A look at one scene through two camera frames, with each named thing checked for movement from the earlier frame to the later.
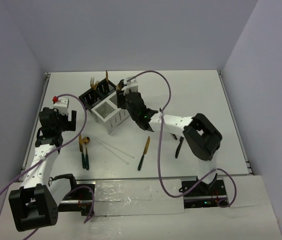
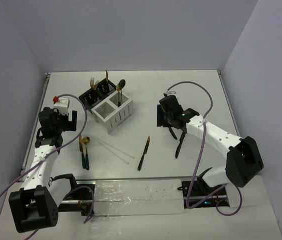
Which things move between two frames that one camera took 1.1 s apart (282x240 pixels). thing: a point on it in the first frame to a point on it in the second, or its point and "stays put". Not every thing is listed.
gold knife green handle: [81, 148] stays put
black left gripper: [69, 125] stays put
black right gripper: [121, 98] to [160, 120]
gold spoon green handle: [86, 140] stays put
